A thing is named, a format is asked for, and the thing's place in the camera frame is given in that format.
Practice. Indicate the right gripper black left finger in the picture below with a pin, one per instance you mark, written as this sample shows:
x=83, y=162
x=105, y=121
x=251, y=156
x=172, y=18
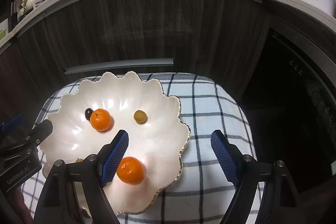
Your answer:
x=58, y=202

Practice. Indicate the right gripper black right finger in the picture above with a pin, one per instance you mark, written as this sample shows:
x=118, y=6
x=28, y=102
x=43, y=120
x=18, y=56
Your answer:
x=280, y=200

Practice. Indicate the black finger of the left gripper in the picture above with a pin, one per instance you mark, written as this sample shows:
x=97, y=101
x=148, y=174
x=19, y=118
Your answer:
x=11, y=126
x=40, y=132

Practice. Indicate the dark grape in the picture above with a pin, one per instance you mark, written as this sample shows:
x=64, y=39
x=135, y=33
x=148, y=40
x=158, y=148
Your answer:
x=88, y=113

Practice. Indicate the orange mandarin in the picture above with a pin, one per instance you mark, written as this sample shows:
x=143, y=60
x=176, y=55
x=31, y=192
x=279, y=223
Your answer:
x=131, y=171
x=101, y=120

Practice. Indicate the left hand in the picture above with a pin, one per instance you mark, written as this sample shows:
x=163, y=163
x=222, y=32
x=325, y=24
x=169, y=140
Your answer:
x=17, y=202

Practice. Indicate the white scalloped ceramic bowl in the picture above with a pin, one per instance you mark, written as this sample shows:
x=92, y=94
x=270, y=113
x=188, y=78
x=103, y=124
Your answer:
x=132, y=130

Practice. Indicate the blue checked white cloth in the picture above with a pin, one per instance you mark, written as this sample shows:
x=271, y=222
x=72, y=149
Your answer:
x=202, y=194

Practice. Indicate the dark built-in oven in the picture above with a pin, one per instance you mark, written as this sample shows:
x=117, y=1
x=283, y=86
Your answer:
x=291, y=111

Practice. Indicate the white teapot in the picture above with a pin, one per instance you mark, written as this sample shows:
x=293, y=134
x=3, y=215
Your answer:
x=26, y=6

